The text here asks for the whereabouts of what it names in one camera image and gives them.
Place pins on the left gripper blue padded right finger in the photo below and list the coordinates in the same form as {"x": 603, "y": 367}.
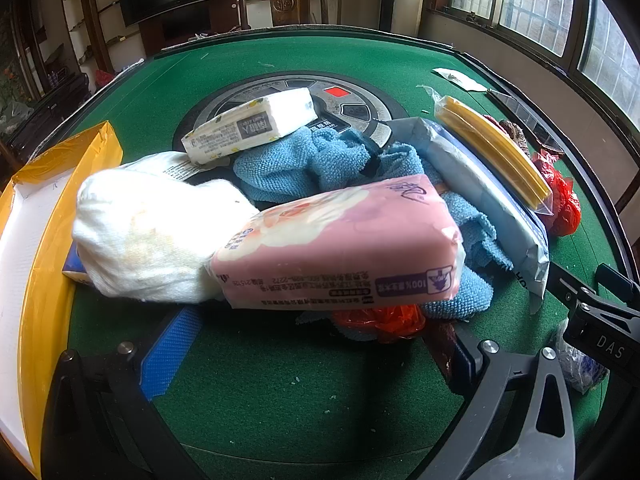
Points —
{"x": 456, "y": 354}

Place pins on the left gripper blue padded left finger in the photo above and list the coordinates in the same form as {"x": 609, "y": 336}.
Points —
{"x": 160, "y": 363}

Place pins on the blue white plastic bag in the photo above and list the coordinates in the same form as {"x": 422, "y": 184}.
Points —
{"x": 580, "y": 371}

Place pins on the red plastic bag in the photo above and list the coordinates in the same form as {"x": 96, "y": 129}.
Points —
{"x": 566, "y": 210}

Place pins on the pink tissue pack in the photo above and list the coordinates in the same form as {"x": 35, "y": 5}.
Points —
{"x": 383, "y": 244}

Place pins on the grey-blue wipes package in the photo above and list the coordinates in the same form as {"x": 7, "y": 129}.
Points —
{"x": 520, "y": 233}

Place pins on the white cloth bundle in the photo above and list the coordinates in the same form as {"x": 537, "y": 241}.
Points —
{"x": 146, "y": 230}

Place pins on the pack of coloured sponge cloths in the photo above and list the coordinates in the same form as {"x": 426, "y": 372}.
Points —
{"x": 504, "y": 156}

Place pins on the blue microfiber towel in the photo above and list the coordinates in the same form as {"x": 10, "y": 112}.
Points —
{"x": 308, "y": 162}

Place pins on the lemon print tissue pack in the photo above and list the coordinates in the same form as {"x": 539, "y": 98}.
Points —
{"x": 249, "y": 125}

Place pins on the blue tissue pack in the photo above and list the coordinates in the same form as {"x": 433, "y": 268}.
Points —
{"x": 73, "y": 267}

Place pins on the brown furry item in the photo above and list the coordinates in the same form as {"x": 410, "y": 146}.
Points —
{"x": 522, "y": 140}

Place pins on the yellow-edged white tray box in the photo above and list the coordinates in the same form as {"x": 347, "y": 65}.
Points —
{"x": 37, "y": 213}

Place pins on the white paper slip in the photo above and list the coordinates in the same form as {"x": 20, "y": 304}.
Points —
{"x": 460, "y": 80}

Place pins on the round mahjong table centre panel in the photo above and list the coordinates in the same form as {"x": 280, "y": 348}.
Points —
{"x": 340, "y": 102}

